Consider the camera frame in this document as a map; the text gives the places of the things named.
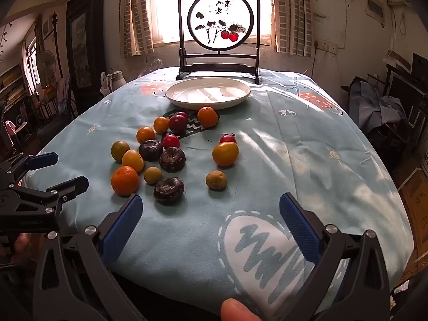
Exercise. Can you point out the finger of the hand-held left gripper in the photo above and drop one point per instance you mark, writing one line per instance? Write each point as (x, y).
(75, 186)
(43, 159)

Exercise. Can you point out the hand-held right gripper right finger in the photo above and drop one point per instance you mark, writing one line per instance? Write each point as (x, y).
(299, 227)

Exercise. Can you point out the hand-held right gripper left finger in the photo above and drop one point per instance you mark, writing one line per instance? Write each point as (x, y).
(122, 230)

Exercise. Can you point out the orange tangerine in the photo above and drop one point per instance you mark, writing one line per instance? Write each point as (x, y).
(124, 180)
(207, 117)

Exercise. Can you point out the greenish orange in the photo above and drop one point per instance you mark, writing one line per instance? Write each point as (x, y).
(120, 149)

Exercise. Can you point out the small olive-yellow kumquat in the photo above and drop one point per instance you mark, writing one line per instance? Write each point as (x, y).
(216, 180)
(152, 175)

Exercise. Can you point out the small orange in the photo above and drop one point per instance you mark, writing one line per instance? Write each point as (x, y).
(145, 134)
(161, 124)

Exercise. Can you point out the large smooth orange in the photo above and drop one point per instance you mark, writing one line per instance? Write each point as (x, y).
(225, 154)

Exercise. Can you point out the white round plate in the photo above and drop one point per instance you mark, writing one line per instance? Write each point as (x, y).
(207, 93)

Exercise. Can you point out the person's left hand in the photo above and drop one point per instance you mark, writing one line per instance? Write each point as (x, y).
(20, 244)

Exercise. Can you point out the person's right hand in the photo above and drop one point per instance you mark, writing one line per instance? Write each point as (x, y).
(239, 311)

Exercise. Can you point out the bookshelf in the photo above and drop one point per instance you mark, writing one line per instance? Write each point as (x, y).
(11, 88)

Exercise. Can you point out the standing fan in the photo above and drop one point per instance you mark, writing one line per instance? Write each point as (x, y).
(46, 63)

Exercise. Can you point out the white bag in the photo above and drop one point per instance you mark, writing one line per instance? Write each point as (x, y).
(104, 85)

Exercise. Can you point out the white ceramic pitcher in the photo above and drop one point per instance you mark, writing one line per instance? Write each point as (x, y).
(117, 80)

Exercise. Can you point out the wooden coat stand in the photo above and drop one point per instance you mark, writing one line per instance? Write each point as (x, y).
(55, 40)

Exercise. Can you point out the dark red plum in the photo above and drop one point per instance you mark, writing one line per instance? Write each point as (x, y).
(178, 123)

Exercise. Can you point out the dark wooden framed painting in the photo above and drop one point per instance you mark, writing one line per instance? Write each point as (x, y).
(83, 40)

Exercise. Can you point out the pile of blue clothes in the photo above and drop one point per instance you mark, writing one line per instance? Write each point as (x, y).
(378, 107)

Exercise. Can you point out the brick-patterned curtain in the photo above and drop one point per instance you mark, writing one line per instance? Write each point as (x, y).
(135, 16)
(291, 16)

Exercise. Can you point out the dark monitor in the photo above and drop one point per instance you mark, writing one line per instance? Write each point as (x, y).
(403, 90)

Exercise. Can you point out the bright window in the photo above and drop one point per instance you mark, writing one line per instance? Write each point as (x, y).
(167, 6)

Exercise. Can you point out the black speaker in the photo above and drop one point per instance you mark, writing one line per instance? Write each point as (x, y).
(420, 67)

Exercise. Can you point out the dark wooden painted table screen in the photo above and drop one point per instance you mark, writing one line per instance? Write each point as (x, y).
(217, 23)

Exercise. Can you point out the white wall socket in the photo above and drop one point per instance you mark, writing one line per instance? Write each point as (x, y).
(326, 46)

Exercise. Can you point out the white wall electrical box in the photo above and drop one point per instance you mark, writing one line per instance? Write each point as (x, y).
(374, 6)

